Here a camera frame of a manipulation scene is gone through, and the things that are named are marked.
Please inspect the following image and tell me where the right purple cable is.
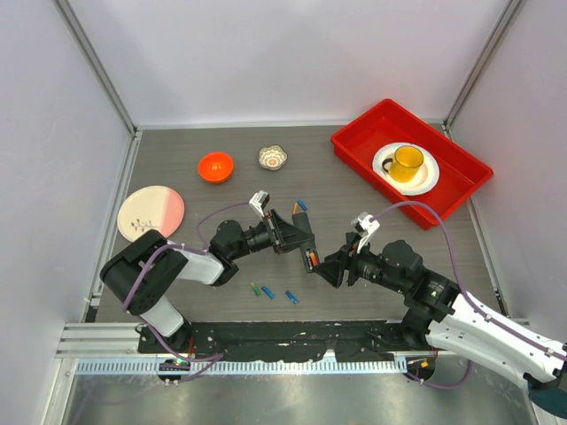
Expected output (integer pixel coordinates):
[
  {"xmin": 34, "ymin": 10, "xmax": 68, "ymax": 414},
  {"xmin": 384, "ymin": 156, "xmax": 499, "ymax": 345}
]
[{"xmin": 374, "ymin": 201, "xmax": 567, "ymax": 391}]

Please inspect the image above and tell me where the white plate in bin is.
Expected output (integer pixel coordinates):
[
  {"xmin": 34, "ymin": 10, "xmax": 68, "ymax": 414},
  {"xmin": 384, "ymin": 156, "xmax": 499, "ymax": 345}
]
[{"xmin": 372, "ymin": 143, "xmax": 440, "ymax": 196}]

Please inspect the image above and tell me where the blue battery right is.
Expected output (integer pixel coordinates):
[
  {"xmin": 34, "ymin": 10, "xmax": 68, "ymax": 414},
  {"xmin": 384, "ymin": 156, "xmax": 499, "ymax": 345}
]
[{"xmin": 285, "ymin": 290, "xmax": 299, "ymax": 305}]

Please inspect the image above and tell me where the yellow glass mug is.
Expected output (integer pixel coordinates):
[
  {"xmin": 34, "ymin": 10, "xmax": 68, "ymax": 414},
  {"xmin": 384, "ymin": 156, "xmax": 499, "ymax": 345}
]
[{"xmin": 382, "ymin": 145, "xmax": 424, "ymax": 183}]

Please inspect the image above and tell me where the black battery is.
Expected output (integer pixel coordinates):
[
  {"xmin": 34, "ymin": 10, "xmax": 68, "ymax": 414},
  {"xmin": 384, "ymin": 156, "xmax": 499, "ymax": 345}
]
[{"xmin": 306, "ymin": 251, "xmax": 314, "ymax": 270}]

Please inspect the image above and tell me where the small patterned flower bowl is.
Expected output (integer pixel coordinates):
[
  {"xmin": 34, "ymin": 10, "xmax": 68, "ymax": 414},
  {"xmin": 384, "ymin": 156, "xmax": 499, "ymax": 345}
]
[{"xmin": 258, "ymin": 144, "xmax": 288, "ymax": 171}]

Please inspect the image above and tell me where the purple cable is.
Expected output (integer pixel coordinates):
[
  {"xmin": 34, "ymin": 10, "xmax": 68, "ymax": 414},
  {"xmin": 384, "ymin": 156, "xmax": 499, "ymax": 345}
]
[
  {"xmin": 374, "ymin": 201, "xmax": 567, "ymax": 391},
  {"xmin": 121, "ymin": 201, "xmax": 252, "ymax": 384}
]

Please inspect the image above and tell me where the red orange battery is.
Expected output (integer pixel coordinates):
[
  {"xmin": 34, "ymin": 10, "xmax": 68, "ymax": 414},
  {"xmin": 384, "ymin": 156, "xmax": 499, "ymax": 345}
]
[{"xmin": 310, "ymin": 251, "xmax": 318, "ymax": 267}]

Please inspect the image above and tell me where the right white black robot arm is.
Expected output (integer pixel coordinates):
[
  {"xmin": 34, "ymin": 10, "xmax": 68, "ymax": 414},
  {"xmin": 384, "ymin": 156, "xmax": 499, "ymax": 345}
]
[{"xmin": 314, "ymin": 232, "xmax": 566, "ymax": 418}]

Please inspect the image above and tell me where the slotted cable duct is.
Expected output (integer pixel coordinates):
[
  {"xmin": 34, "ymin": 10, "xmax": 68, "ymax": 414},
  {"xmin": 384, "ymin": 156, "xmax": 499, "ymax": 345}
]
[{"xmin": 75, "ymin": 357, "xmax": 407, "ymax": 376}]

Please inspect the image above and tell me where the pink white floral plate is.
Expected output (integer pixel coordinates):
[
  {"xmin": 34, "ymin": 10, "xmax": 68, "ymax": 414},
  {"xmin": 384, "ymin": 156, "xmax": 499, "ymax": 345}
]
[{"xmin": 117, "ymin": 185, "xmax": 185, "ymax": 242}]

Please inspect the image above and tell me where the orange bowl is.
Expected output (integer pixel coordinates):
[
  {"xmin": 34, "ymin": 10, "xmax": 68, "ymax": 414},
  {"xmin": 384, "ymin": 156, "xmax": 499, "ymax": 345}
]
[{"xmin": 198, "ymin": 152, "xmax": 234, "ymax": 184}]

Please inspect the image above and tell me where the green battery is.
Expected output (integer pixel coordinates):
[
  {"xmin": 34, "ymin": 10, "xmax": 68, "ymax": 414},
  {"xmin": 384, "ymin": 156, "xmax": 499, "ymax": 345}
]
[{"xmin": 251, "ymin": 282, "xmax": 262, "ymax": 297}]

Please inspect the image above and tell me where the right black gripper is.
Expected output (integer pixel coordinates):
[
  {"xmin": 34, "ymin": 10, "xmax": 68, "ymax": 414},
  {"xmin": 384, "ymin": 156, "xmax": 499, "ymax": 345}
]
[{"xmin": 313, "ymin": 232, "xmax": 408, "ymax": 293}]

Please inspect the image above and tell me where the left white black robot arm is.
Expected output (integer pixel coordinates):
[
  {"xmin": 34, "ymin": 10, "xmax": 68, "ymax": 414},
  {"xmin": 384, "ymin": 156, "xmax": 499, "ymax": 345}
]
[{"xmin": 100, "ymin": 210, "xmax": 317, "ymax": 353}]

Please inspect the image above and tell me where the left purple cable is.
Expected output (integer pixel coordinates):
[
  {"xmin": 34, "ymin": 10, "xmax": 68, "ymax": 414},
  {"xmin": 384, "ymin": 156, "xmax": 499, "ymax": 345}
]
[{"xmin": 121, "ymin": 201, "xmax": 252, "ymax": 384}]

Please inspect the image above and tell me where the blue battery middle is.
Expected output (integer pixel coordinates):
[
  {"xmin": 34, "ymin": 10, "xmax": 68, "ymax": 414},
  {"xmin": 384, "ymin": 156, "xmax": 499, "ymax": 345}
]
[{"xmin": 261, "ymin": 286, "xmax": 276, "ymax": 299}]

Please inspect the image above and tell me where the red plastic bin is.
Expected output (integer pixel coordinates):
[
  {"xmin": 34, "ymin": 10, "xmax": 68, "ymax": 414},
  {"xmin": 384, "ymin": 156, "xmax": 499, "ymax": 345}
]
[{"xmin": 330, "ymin": 99, "xmax": 493, "ymax": 220}]

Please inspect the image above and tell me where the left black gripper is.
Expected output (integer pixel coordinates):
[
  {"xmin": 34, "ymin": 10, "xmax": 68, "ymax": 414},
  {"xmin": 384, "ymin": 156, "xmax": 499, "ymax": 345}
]
[{"xmin": 229, "ymin": 210, "xmax": 315, "ymax": 261}]

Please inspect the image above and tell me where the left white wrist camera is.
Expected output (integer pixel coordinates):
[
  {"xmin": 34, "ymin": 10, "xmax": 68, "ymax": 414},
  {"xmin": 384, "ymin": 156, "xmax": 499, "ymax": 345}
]
[{"xmin": 248, "ymin": 190, "xmax": 269, "ymax": 219}]

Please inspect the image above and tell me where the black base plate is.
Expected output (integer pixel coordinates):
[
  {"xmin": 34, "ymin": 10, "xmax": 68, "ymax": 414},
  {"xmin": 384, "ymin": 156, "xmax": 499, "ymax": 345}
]
[{"xmin": 165, "ymin": 321, "xmax": 439, "ymax": 363}]

